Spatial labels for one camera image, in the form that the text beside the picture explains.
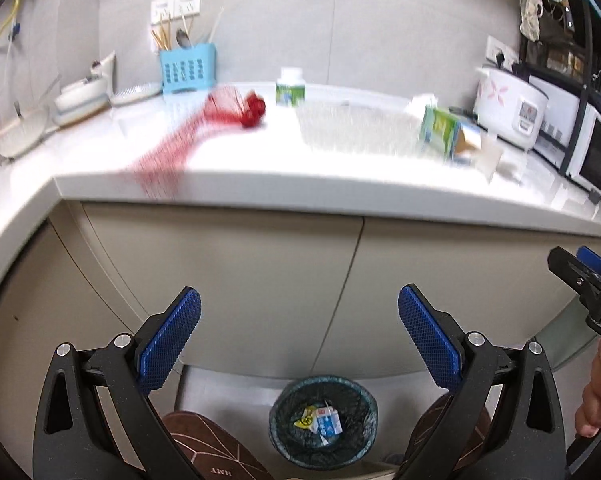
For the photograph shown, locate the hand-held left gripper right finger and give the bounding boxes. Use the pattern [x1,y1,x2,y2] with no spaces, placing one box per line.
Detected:
[398,283,569,480]

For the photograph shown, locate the white ceramic bowl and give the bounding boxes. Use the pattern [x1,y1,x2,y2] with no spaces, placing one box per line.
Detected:
[54,76,110,112]

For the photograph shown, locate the blue perforated utensil holder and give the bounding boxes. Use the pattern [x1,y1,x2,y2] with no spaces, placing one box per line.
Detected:
[159,43,218,97]

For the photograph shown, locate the white shallow dish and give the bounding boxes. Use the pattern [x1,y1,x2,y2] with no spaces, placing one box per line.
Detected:
[52,100,112,129]

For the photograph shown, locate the beige cabinet door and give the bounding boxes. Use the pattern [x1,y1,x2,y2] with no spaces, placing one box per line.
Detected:
[80,202,365,377]
[325,216,601,377]
[0,220,148,461]

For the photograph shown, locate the brown slipper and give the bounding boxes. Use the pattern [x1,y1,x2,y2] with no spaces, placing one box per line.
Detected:
[388,392,492,480]
[161,411,274,480]

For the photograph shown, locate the pale green curved object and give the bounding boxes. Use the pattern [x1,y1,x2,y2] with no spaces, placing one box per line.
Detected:
[529,299,601,372]

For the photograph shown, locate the red mesh bag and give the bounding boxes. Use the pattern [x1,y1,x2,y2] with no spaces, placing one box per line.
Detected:
[129,85,244,199]

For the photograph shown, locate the single wooden chopstick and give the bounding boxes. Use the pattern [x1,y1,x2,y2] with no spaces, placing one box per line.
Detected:
[207,7,225,44]

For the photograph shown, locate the bundle of wooden chopsticks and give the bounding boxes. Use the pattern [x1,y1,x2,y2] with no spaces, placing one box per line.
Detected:
[150,19,174,54]

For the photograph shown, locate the dark mesh waste basket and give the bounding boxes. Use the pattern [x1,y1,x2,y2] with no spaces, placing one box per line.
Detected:
[269,377,380,471]

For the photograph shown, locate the white microwave oven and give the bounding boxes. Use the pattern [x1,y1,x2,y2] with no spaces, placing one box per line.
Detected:
[529,74,601,200]

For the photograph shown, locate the white floral rice cooker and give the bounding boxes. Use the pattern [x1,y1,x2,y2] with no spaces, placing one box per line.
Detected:
[473,64,550,152]

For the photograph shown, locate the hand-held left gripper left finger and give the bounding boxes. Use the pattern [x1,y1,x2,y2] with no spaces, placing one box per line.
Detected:
[33,286,204,480]

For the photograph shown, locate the white patterned plate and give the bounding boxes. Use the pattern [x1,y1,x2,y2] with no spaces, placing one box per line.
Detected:
[111,82,162,107]

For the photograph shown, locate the person's right hand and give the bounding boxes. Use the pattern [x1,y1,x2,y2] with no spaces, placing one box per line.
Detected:
[577,337,601,438]

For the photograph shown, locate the black storage rack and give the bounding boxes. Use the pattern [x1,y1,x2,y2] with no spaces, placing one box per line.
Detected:
[517,0,601,202]

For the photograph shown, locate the red crumpled ball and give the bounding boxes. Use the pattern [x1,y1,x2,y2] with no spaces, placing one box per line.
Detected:
[240,90,268,129]

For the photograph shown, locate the small blue white carton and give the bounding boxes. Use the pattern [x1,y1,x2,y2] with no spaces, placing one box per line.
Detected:
[313,402,341,447]

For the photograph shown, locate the white bottle green label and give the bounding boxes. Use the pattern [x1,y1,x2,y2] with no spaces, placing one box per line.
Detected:
[275,67,307,109]

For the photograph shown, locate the metal spoon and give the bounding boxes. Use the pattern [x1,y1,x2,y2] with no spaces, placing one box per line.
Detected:
[175,14,192,52]

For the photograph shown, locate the clear plastic bag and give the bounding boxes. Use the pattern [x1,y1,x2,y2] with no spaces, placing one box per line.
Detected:
[475,134,505,182]

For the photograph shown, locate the large white bowl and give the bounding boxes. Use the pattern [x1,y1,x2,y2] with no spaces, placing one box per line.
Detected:
[0,107,50,159]

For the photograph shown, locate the clear bubble wrap sheet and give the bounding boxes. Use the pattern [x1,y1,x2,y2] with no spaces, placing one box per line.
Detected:
[295,99,427,159]

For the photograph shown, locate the green drink carton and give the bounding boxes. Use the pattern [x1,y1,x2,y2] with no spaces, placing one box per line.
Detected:
[419,104,484,166]

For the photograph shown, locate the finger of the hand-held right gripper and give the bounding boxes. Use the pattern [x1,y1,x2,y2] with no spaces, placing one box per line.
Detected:
[577,245,601,293]
[547,246,601,318]

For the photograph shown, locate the hanging white cloth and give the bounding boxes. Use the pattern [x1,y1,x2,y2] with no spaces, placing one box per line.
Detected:
[520,0,545,42]

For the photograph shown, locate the white ceramic jug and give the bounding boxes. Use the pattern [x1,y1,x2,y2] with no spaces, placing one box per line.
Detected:
[89,50,118,97]

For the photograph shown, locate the yellow crumpled wrapper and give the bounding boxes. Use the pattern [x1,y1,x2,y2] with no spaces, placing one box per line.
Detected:
[294,406,318,431]

